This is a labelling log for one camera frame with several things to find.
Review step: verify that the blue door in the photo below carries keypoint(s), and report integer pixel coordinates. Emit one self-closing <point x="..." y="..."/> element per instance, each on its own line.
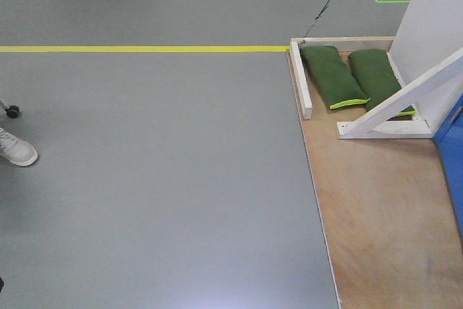
<point x="448" y="139"/>

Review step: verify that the left green sandbag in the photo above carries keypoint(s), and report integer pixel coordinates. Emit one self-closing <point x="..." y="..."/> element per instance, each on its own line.
<point x="332" y="77"/>

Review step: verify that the green sandbag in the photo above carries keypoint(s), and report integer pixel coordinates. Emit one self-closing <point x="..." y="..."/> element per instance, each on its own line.
<point x="373" y="72"/>
<point x="332" y="77"/>

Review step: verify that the right green sandbag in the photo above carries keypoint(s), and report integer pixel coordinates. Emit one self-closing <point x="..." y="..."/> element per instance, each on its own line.
<point x="373" y="72"/>

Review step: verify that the plywood base platform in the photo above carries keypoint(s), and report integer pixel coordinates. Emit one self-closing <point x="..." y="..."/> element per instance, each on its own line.
<point x="385" y="206"/>

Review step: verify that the white sneaker right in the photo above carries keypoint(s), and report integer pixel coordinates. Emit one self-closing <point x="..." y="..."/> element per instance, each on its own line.
<point x="16" y="150"/>

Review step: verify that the office chair base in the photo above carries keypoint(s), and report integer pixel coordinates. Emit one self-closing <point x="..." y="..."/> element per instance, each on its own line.
<point x="11" y="110"/>

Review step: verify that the far white base rail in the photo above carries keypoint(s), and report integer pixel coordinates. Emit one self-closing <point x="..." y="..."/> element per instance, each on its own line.
<point x="300" y="78"/>

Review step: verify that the white door frame panel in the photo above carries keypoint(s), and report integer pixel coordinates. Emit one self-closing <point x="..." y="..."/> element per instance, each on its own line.
<point x="430" y="31"/>

